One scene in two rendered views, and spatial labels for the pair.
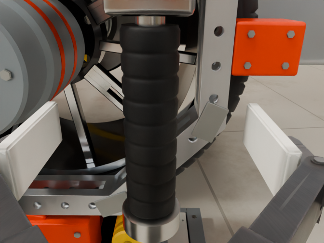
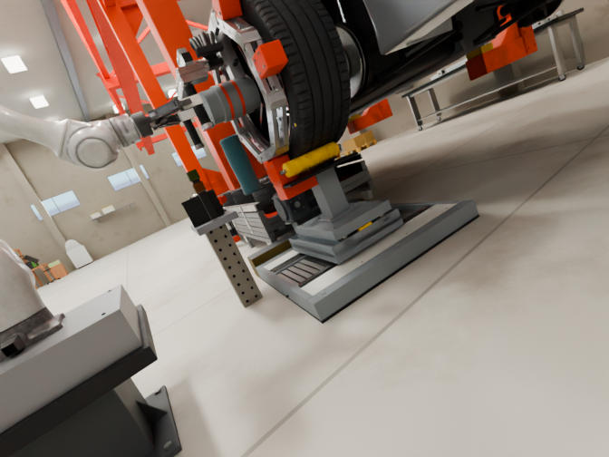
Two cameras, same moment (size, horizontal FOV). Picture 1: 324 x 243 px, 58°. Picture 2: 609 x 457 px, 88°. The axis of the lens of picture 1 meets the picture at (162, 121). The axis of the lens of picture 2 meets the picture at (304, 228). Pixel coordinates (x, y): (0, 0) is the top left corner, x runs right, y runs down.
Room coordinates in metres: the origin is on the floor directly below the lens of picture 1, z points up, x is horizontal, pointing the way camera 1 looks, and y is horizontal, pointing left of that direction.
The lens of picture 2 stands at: (-0.05, -1.12, 0.54)
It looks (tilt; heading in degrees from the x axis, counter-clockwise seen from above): 12 degrees down; 71
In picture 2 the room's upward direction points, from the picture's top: 24 degrees counter-clockwise
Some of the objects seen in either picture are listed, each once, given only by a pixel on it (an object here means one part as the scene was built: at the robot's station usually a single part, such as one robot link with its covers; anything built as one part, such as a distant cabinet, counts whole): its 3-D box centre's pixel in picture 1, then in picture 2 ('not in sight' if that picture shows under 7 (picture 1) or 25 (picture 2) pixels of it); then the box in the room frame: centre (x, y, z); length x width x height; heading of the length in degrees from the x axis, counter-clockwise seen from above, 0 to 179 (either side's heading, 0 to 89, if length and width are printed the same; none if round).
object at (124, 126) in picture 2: not in sight; (127, 130); (-0.05, 0.01, 0.83); 0.09 x 0.06 x 0.09; 90
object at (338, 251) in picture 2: not in sight; (340, 231); (0.58, 0.23, 0.13); 0.50 x 0.36 x 0.10; 90
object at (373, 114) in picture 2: not in sight; (362, 114); (2.77, 2.68, 0.69); 0.52 x 0.17 x 0.35; 0
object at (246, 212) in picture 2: not in sight; (231, 217); (0.41, 2.00, 0.28); 2.47 x 0.09 x 0.22; 90
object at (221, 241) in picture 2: not in sight; (232, 263); (0.08, 0.41, 0.21); 0.10 x 0.10 x 0.42; 0
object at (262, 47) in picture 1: (259, 46); (269, 60); (0.42, -0.14, 0.85); 0.09 x 0.08 x 0.07; 90
